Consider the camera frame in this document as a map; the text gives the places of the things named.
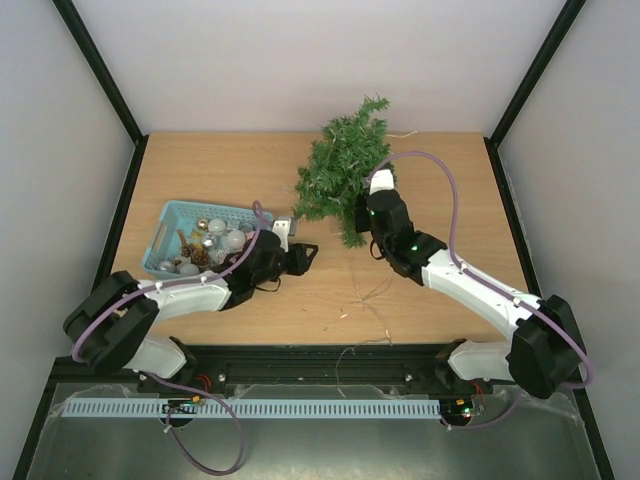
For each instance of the white frosted ball ornament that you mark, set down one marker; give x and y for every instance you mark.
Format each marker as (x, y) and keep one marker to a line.
(217, 226)

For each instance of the pine cone ornament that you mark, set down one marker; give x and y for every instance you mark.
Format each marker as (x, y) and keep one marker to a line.
(200, 257)

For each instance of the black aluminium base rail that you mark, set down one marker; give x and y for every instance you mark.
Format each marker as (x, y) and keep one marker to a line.
(219, 370)

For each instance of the small green christmas tree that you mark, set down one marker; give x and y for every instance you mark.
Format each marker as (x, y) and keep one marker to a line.
(348, 149)

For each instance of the light blue cable duct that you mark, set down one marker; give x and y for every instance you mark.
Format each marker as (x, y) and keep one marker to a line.
(254, 409)

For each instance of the silver ball ornament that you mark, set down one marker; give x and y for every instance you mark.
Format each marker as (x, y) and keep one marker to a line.
(167, 266)

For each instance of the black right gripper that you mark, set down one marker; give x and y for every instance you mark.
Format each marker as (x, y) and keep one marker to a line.
(362, 215)

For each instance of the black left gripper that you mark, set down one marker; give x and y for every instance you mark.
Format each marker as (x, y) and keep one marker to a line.
(300, 265)

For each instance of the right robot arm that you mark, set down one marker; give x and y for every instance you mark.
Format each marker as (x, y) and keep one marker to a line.
(537, 353)

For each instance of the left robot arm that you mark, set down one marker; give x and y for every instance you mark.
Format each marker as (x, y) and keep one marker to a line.
(111, 329)

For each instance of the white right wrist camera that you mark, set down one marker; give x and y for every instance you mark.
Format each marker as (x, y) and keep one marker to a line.
(381, 180)

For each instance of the light blue plastic basket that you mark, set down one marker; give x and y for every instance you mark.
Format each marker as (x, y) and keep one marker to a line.
(177, 229)

